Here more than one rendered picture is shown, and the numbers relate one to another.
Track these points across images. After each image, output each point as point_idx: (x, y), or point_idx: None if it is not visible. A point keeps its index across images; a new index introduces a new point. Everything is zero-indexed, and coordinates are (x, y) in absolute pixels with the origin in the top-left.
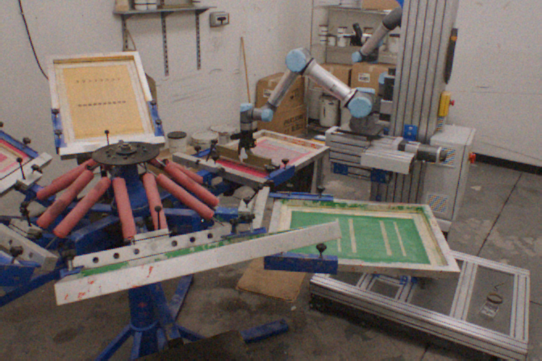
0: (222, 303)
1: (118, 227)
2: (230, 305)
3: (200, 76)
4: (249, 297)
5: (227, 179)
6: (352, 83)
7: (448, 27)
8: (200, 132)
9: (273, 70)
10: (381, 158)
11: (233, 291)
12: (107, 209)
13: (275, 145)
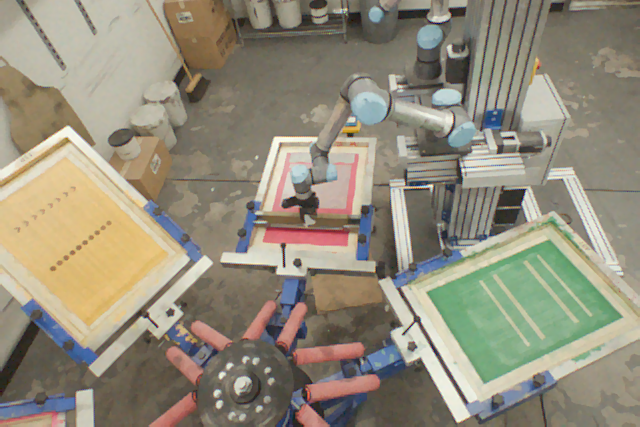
0: (317, 339)
1: None
2: (327, 338)
3: (101, 42)
4: (338, 317)
5: (319, 273)
6: None
7: None
8: (137, 111)
9: None
10: (489, 177)
11: (317, 317)
12: None
13: (308, 161)
